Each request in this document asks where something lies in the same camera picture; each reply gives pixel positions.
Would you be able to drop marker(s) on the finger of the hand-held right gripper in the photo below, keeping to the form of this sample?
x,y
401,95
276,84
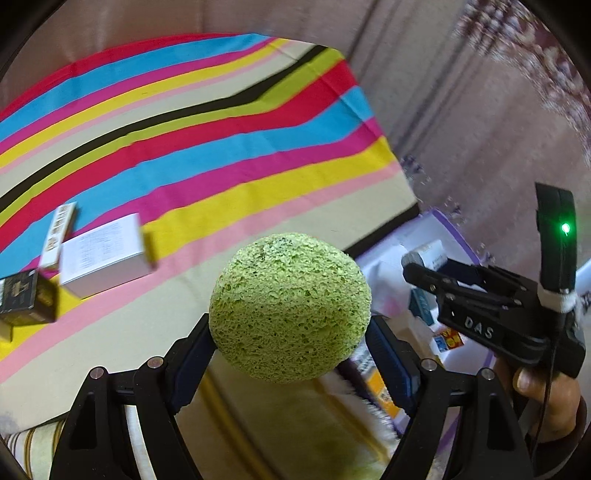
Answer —
x,y
485,277
429,279

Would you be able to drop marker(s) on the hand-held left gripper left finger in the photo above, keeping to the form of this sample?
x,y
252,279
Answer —
x,y
184,374

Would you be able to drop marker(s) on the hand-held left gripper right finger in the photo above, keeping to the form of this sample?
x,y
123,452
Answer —
x,y
392,364

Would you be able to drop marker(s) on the white silver-printed box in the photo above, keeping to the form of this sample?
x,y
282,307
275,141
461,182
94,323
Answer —
x,y
431,254

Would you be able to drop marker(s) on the teal box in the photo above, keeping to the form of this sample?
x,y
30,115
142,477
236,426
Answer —
x,y
421,304

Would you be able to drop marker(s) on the purple-rimmed white storage box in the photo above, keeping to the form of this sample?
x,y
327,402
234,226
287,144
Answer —
x,y
388,277

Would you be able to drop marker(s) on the red yellow printed box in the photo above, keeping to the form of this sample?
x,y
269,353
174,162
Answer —
x,y
449,340

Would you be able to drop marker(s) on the green sponge ball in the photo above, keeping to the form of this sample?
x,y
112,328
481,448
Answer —
x,y
291,309

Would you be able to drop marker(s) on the person's right forearm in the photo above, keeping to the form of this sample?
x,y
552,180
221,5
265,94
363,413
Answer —
x,y
561,457

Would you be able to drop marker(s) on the person's right hand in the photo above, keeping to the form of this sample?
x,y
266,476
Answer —
x,y
558,406

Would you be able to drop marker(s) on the white orange box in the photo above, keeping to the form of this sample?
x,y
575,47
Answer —
x,y
385,392

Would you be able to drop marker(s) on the large white text-printed box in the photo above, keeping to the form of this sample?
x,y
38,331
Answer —
x,y
106,256

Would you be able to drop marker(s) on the black gold-printed box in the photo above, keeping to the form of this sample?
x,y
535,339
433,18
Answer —
x,y
25,295

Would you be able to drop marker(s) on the narrow white gold box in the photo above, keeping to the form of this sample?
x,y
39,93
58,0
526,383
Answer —
x,y
57,235

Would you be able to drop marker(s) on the colourful striped cloth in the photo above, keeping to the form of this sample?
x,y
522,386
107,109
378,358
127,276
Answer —
x,y
207,152

